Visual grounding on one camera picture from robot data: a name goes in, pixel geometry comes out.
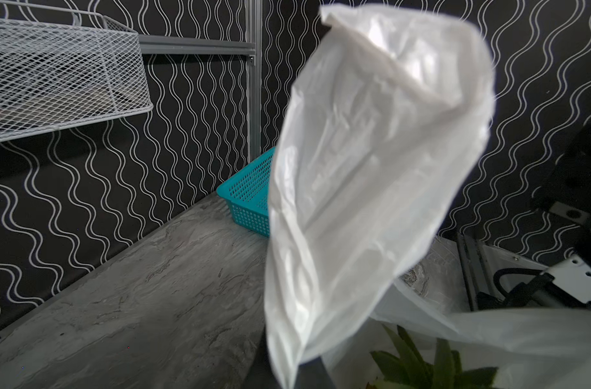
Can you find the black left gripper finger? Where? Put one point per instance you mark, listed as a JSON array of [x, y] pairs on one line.
[[312, 374]]

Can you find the yellow pineapple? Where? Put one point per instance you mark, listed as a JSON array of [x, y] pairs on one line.
[[408, 369]]

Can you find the white plastic bag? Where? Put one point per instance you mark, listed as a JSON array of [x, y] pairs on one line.
[[384, 123]]

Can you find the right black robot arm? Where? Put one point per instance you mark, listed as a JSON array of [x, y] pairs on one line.
[[558, 276]]

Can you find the teal plastic basket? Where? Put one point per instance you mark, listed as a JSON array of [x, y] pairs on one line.
[[246, 194]]

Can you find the white wire mesh basket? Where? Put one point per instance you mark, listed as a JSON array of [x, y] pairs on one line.
[[64, 67]]

